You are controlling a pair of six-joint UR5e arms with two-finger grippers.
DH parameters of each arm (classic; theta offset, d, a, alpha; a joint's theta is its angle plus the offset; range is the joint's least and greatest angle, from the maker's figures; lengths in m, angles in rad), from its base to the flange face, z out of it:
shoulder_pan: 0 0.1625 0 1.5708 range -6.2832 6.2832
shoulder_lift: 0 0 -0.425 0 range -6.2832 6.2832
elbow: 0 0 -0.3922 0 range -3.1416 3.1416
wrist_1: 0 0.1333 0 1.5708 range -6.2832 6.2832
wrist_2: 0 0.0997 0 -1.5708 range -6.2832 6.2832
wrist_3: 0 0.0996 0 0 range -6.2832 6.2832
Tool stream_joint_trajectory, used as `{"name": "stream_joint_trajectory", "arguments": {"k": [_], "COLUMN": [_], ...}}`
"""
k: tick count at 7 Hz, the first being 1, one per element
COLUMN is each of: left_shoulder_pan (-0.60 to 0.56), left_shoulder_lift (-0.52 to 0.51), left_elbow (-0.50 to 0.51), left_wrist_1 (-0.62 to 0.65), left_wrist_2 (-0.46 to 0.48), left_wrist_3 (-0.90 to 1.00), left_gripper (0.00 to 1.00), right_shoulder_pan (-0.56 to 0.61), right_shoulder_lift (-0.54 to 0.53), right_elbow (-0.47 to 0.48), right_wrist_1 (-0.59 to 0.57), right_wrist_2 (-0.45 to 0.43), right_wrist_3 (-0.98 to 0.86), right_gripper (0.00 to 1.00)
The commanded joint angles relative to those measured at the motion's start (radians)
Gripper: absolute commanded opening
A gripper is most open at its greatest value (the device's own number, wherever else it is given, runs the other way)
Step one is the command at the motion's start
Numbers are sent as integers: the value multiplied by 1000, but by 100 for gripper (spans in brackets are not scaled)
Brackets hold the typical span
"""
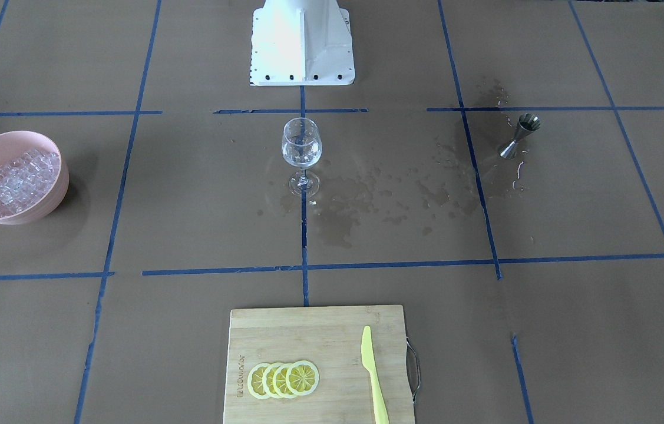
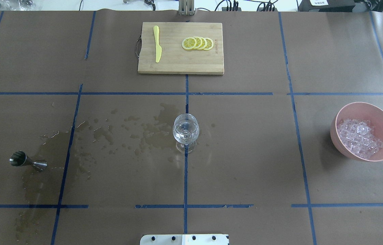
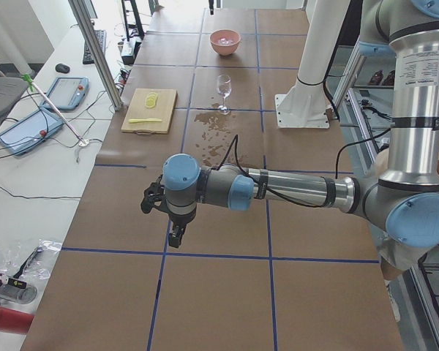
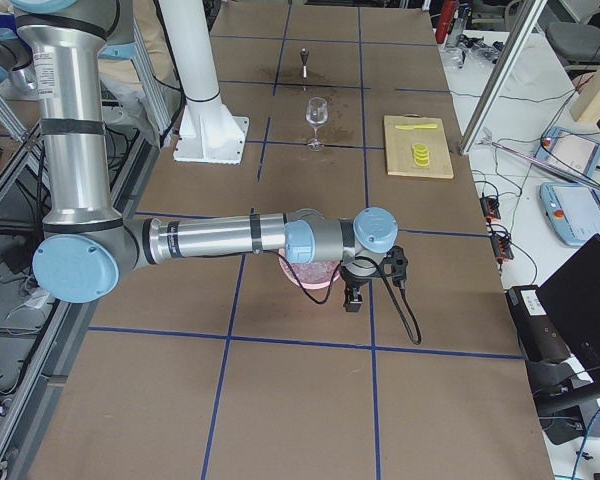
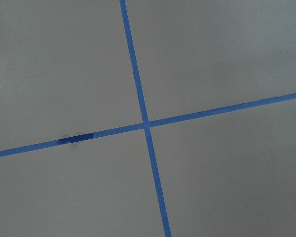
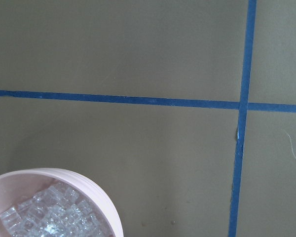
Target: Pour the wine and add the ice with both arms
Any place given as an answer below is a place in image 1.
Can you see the steel jigger cup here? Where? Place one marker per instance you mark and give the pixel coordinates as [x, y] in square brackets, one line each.
[526, 125]

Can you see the clear wine glass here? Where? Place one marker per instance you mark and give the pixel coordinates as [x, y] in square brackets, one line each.
[302, 149]

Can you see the pile of ice cubes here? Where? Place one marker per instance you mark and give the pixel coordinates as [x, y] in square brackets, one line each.
[26, 179]

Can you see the bamboo cutting board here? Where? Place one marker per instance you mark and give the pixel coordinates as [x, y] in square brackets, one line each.
[336, 364]

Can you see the yellow plastic knife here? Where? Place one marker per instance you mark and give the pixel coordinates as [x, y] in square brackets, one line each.
[380, 414]

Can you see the pink bowl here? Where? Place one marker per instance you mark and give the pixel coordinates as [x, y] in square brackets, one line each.
[12, 145]

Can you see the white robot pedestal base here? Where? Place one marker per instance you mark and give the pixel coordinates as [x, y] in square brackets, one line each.
[301, 43]

